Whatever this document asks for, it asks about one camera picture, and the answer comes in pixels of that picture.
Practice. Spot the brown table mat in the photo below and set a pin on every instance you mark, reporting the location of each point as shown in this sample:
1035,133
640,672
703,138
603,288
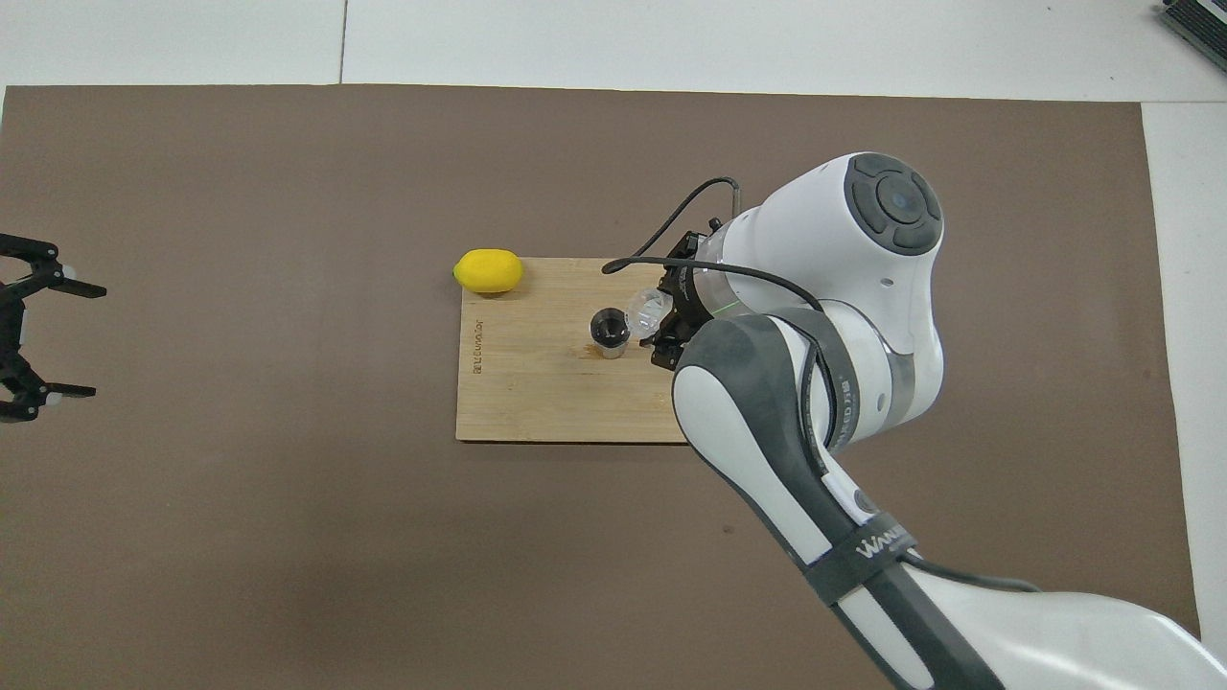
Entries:
288,537

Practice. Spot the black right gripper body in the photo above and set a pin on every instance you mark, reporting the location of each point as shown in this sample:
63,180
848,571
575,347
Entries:
690,297

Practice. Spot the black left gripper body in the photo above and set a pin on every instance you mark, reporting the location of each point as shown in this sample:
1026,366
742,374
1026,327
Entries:
10,335

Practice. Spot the yellow lemon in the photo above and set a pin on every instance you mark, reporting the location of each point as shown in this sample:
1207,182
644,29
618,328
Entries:
489,270

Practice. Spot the clear plastic cup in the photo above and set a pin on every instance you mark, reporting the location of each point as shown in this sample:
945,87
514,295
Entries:
652,309

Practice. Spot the grey ribbed device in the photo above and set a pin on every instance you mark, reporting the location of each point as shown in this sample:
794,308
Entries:
1203,19

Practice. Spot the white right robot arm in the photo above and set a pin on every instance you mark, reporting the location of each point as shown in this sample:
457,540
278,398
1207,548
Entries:
863,249

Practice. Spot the wooden cutting board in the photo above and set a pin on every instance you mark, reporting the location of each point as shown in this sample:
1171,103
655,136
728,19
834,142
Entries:
537,393

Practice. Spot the steel double jigger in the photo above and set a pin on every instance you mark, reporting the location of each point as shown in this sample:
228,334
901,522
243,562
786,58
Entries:
609,331

